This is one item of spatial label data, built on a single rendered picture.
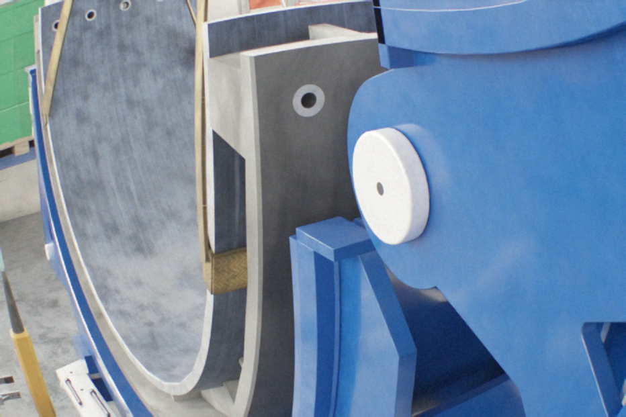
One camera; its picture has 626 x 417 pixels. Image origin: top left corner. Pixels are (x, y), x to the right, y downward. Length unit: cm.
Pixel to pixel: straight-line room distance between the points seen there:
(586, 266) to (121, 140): 269
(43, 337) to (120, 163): 318
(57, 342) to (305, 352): 489
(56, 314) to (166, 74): 348
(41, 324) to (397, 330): 542
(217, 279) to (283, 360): 18
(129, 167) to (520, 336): 249
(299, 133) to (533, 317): 57
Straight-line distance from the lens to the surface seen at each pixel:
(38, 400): 287
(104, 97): 352
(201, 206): 175
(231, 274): 176
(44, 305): 700
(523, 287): 105
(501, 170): 104
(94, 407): 362
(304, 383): 158
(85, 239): 326
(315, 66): 145
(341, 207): 155
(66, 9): 331
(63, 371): 395
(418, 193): 117
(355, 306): 142
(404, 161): 117
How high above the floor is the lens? 259
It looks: 18 degrees down
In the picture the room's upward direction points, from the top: 6 degrees counter-clockwise
